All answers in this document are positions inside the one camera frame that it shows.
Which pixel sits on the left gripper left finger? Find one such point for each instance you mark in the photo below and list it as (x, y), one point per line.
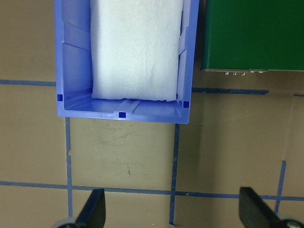
(93, 214)

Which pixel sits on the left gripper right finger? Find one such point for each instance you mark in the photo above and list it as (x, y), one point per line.
(253, 212)

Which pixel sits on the blue source bin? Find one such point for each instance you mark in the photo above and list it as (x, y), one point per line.
(74, 80)

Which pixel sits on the white foam pad source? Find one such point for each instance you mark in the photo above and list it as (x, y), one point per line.
(134, 47)

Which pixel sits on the green conveyor belt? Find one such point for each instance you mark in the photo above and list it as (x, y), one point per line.
(256, 35)

